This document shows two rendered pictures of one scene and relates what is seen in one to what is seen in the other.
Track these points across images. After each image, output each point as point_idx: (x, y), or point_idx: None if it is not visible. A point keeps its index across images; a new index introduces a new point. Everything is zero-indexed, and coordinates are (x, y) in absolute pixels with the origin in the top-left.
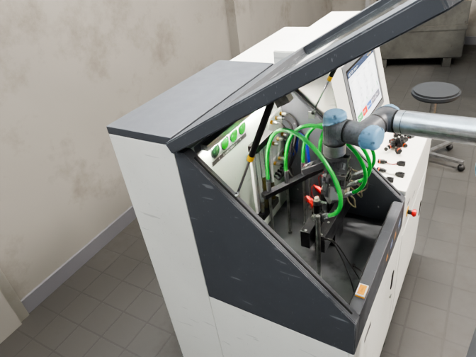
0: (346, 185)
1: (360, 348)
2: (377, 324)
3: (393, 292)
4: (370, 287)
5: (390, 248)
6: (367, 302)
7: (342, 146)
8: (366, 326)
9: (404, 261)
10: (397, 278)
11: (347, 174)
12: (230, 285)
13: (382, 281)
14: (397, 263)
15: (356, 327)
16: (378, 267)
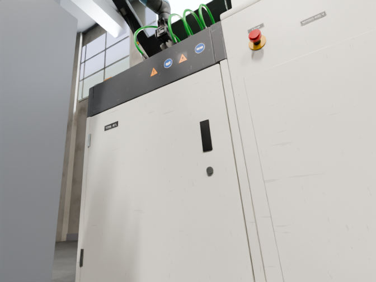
0: (159, 35)
1: (98, 127)
2: (148, 163)
3: (253, 201)
4: (111, 77)
5: (165, 67)
6: (107, 88)
7: (168, 17)
8: (108, 114)
9: (363, 183)
10: (277, 180)
11: (158, 28)
12: None
13: (148, 97)
14: (235, 122)
15: (89, 92)
16: (127, 69)
